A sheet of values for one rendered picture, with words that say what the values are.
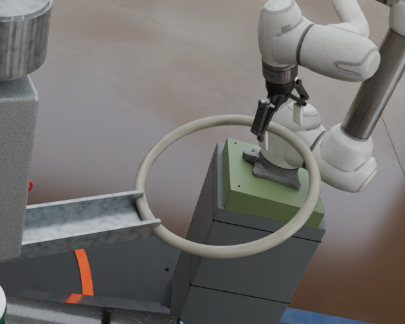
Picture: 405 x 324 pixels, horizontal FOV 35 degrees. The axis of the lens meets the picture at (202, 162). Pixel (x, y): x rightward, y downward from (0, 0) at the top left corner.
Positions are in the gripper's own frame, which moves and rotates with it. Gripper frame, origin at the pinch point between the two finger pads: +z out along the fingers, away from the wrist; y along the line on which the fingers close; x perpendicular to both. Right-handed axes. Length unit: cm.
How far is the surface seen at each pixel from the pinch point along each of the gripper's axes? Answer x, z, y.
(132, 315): 1, 26, 58
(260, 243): 22.2, 0.3, 30.1
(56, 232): -12, -5, 65
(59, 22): -292, 135, -73
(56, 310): -10, 19, 73
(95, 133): -168, 128, -20
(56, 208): -16, -8, 61
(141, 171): -17.1, 0.4, 35.9
